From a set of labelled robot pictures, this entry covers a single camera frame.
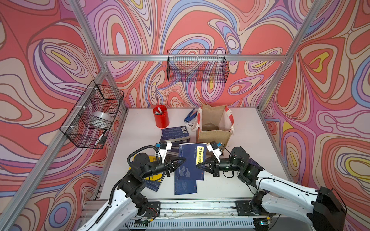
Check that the left black wire basket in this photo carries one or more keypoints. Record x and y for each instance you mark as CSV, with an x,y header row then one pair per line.
x,y
96,97

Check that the dark blue book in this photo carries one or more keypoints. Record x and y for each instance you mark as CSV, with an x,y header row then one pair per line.
x,y
177,141
175,134
174,150

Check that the bottom dark blue book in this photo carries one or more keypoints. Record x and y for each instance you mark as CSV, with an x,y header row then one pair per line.
x,y
174,150

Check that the back black wire basket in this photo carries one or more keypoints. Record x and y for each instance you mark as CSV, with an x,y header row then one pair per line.
x,y
197,65

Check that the middle dark blue book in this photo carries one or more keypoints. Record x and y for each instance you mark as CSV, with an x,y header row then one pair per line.
x,y
177,141

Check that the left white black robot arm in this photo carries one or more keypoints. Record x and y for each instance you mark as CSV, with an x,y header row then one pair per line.
x,y
126,200

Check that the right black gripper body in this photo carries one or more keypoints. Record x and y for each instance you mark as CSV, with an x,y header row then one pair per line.
x,y
222,166

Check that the purple book yellow label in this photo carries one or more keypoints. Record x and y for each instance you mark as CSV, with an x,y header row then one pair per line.
x,y
255,164

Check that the blue book under yellow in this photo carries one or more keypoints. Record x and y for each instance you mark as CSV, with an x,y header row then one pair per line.
x,y
154,182

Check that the yellow cover book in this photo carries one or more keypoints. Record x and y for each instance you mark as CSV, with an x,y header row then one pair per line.
x,y
147,167

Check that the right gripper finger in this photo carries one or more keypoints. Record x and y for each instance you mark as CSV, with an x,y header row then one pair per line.
x,y
206,168
207,161

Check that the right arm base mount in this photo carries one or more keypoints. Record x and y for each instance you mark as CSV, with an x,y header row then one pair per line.
x,y
252,207

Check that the top dark blue book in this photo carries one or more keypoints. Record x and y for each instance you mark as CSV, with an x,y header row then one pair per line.
x,y
175,134

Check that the silver tape roll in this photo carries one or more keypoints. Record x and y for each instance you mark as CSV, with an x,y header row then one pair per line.
x,y
100,120

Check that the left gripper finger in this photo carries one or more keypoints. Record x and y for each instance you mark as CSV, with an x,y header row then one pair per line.
x,y
174,160
173,166

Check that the blue book yellow label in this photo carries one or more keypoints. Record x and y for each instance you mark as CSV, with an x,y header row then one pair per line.
x,y
183,187
194,153

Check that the black wire basket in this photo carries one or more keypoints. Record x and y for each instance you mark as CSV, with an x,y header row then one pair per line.
x,y
197,65
96,97

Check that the red pen holder cup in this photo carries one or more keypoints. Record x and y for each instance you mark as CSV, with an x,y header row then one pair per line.
x,y
161,117

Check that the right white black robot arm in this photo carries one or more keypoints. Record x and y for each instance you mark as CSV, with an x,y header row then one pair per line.
x,y
319,208

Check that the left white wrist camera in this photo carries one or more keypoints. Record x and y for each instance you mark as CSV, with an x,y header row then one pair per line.
x,y
163,147

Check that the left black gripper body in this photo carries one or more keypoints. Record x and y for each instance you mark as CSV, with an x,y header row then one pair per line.
x,y
158,169

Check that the white marker in basket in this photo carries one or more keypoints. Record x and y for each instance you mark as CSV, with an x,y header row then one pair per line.
x,y
101,139

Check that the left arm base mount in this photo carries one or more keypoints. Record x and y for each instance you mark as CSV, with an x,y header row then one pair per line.
x,y
150,211

